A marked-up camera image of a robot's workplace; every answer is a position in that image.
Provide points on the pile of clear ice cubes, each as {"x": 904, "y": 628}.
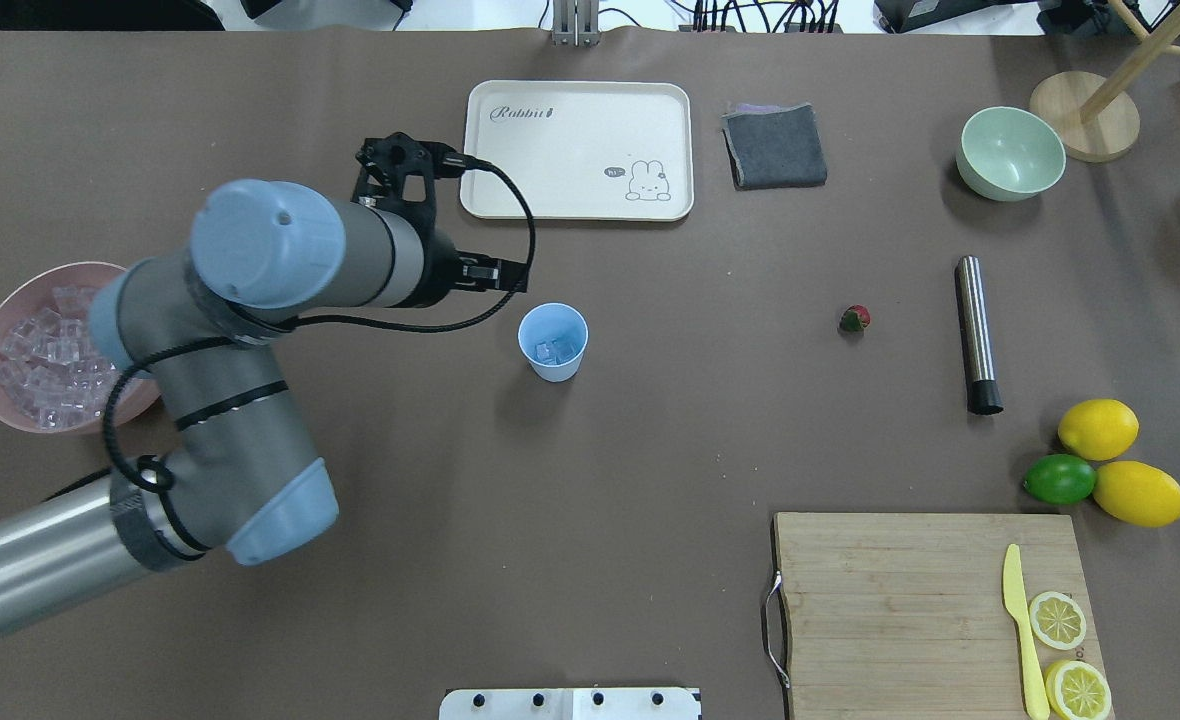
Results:
{"x": 50, "y": 369}

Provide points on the lower lemon half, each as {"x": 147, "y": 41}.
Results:
{"x": 1078, "y": 690}

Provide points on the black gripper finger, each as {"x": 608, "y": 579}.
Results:
{"x": 493, "y": 267}
{"x": 500, "y": 284}

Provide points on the mint green bowl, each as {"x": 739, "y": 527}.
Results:
{"x": 1009, "y": 155}

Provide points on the yellow plastic knife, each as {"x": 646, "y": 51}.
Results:
{"x": 1034, "y": 697}

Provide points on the aluminium frame post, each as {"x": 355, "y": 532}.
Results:
{"x": 575, "y": 23}

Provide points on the grey folded cloth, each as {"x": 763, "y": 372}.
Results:
{"x": 774, "y": 147}

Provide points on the wooden cutting board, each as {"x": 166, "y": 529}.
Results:
{"x": 899, "y": 615}

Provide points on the green lime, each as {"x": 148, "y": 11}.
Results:
{"x": 1060, "y": 479}

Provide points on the yellow lemon near scoop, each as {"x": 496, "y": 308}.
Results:
{"x": 1098, "y": 429}

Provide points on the wooden cup tree stand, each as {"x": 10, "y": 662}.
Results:
{"x": 1092, "y": 116}

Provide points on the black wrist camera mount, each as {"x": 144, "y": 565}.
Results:
{"x": 398, "y": 174}

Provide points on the light blue plastic cup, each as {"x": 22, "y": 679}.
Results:
{"x": 553, "y": 321}

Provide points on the clear ice cube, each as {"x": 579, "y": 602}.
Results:
{"x": 554, "y": 352}

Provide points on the steel muddler black tip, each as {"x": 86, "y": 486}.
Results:
{"x": 982, "y": 388}

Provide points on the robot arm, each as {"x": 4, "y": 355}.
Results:
{"x": 263, "y": 258}

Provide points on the cream serving tray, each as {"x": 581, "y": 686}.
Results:
{"x": 588, "y": 150}

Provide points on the red strawberry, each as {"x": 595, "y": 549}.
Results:
{"x": 855, "y": 319}

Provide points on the pink bowl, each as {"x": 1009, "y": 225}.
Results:
{"x": 29, "y": 295}

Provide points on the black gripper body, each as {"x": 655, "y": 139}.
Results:
{"x": 442, "y": 271}

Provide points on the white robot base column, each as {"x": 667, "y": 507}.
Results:
{"x": 646, "y": 702}

